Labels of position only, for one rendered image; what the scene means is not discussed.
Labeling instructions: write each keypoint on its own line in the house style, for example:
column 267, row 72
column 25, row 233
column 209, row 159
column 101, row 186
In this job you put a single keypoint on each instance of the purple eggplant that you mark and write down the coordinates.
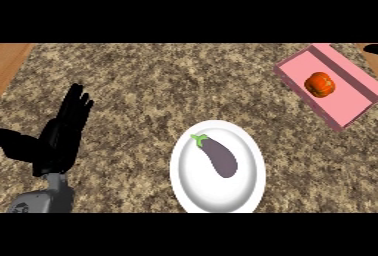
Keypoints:
column 221, row 156

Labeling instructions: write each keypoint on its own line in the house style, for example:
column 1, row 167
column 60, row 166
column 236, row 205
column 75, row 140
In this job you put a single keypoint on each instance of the white oval plate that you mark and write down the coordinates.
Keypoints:
column 218, row 186

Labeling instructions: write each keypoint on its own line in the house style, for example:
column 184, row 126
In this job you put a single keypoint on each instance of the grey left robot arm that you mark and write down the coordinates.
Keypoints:
column 44, row 199

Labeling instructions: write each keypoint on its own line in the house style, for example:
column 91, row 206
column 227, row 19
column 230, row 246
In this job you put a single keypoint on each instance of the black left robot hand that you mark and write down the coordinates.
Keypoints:
column 60, row 133

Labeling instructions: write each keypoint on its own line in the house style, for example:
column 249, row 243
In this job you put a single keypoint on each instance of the pink open box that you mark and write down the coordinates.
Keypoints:
column 333, row 96

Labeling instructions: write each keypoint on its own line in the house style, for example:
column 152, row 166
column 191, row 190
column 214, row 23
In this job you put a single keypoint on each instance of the orange squash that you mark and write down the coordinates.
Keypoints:
column 318, row 84

